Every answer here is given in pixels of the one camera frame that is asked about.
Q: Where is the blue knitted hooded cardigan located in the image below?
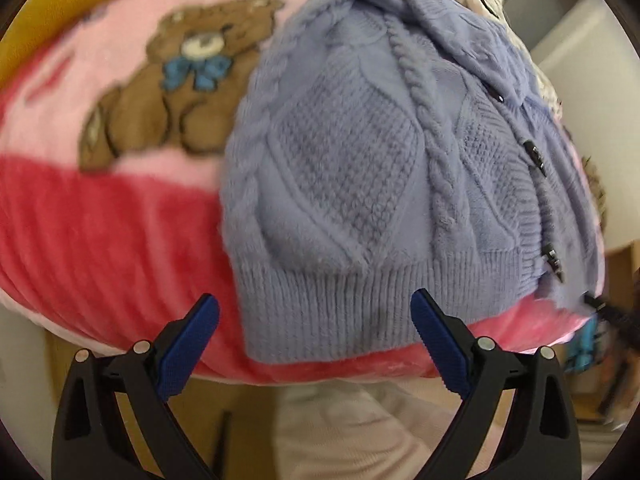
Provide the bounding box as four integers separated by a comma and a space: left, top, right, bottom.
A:
221, 0, 604, 364

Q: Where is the blue grey backpack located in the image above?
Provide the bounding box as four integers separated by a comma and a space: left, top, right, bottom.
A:
564, 316, 600, 374

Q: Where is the cream padded jacket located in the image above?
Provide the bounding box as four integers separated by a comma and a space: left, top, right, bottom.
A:
454, 0, 608, 231

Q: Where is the pink bear print blanket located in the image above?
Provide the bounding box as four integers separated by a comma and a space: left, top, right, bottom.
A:
1, 0, 587, 385

